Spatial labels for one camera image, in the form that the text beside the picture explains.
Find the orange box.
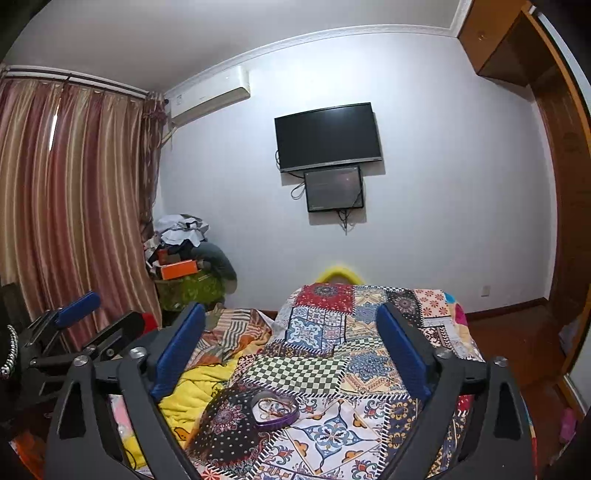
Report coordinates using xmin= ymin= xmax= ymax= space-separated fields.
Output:
xmin=159 ymin=260 xmax=199 ymax=281

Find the brown bead bracelet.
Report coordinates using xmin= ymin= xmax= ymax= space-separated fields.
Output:
xmin=259 ymin=398 xmax=296 ymax=416

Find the striped patterned bedsheet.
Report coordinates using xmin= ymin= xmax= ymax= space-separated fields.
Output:
xmin=185 ymin=306 xmax=279 ymax=371

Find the small black wall monitor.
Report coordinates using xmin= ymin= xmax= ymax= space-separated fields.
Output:
xmin=303 ymin=165 xmax=366 ymax=213

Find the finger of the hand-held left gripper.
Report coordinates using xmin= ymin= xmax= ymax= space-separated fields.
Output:
xmin=83 ymin=311 xmax=147 ymax=361
xmin=22 ymin=291 xmax=103 ymax=349

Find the patchwork printed blanket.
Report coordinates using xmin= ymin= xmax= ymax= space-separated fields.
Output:
xmin=185 ymin=282 xmax=539 ymax=480

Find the pink and blue blanket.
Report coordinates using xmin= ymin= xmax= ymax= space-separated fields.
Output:
xmin=444 ymin=290 xmax=468 ymax=334

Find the purple heart-shaped jewelry box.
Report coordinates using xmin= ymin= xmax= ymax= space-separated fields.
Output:
xmin=249 ymin=388 xmax=301 ymax=433

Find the yellow blanket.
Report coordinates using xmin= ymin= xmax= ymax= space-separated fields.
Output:
xmin=119 ymin=356 xmax=242 ymax=464

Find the black wall television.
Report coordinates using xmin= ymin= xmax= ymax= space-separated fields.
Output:
xmin=274 ymin=102 xmax=385 ymax=174

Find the striped brown curtain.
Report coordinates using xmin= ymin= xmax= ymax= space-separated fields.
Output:
xmin=0 ymin=76 xmax=165 ymax=354

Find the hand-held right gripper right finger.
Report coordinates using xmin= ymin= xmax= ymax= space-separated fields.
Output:
xmin=369 ymin=302 xmax=539 ymax=480

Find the yellow plastic chair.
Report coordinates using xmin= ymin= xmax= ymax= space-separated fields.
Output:
xmin=315 ymin=263 xmax=366 ymax=285

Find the brown wooden wardrobe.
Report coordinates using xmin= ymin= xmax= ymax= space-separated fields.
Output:
xmin=456 ymin=0 xmax=591 ymax=418

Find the person's left forearm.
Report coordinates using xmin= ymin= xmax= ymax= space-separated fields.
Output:
xmin=9 ymin=434 xmax=47 ymax=480

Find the curtain rod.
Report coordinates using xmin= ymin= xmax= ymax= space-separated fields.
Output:
xmin=0 ymin=65 xmax=154 ymax=99

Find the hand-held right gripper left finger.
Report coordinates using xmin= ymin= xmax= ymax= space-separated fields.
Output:
xmin=44 ymin=302 xmax=206 ymax=480

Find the black white braided cord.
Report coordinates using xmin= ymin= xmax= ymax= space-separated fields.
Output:
xmin=0 ymin=324 xmax=20 ymax=380

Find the pile of clothes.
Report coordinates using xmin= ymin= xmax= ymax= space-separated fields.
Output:
xmin=142 ymin=213 xmax=239 ymax=296

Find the white air conditioner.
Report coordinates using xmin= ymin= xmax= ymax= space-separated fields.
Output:
xmin=163 ymin=65 xmax=251 ymax=129

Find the green patterned box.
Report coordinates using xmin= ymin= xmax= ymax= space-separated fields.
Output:
xmin=154 ymin=271 xmax=228 ymax=315

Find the pink object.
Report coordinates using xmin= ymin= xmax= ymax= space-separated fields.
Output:
xmin=559 ymin=408 xmax=578 ymax=445

